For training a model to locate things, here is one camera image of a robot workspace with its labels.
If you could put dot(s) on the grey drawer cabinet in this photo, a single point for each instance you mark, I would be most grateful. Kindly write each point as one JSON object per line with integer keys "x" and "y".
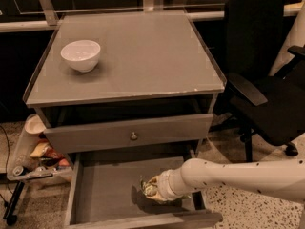
{"x": 144, "y": 71}

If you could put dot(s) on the round metal drawer knob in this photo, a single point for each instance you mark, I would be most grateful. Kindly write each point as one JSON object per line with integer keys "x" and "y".
{"x": 133, "y": 136}

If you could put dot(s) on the black stand leg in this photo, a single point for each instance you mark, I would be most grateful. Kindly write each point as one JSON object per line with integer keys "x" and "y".
{"x": 9, "y": 215}

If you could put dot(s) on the black office chair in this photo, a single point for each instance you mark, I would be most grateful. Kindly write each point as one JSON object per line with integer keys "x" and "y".
{"x": 269, "y": 106}

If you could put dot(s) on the yellow snack bag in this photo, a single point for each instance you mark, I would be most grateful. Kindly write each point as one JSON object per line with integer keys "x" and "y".
{"x": 40, "y": 149}

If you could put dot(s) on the white bowl in bin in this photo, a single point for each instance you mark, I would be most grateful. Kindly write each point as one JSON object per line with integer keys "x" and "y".
{"x": 34, "y": 125}

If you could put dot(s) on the grey top drawer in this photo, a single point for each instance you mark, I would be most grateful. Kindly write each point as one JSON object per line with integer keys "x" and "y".
{"x": 112, "y": 135}

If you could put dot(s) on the grey open middle drawer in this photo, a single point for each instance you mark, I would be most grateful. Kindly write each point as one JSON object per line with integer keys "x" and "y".
{"x": 106, "y": 192}

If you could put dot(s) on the green jalapeno chip bag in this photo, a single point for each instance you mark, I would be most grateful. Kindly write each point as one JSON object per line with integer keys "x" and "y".
{"x": 152, "y": 189}

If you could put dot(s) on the red snack bag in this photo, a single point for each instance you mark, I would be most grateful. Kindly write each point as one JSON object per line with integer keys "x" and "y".
{"x": 51, "y": 153}

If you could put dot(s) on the soda can in bin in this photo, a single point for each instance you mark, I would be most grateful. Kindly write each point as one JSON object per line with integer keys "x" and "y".
{"x": 19, "y": 171}

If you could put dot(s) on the metal rail frame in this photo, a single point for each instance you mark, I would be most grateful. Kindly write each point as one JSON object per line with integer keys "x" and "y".
{"x": 34, "y": 15}

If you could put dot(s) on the white ceramic bowl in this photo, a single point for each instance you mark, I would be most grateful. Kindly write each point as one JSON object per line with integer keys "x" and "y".
{"x": 81, "y": 55}

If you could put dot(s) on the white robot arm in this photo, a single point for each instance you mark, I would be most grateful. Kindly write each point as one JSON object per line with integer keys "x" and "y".
{"x": 283, "y": 179}

